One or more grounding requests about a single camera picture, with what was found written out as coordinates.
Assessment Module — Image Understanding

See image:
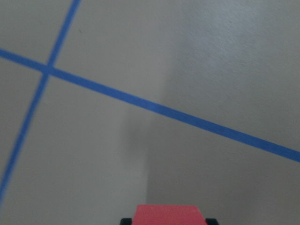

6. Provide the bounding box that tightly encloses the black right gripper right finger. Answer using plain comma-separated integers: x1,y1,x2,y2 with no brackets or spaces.
205,218,218,225

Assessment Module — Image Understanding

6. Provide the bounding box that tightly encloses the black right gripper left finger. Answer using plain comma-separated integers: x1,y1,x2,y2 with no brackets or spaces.
120,218,132,225

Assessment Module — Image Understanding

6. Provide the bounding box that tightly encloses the red block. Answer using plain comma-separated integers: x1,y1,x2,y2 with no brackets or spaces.
132,204,207,225

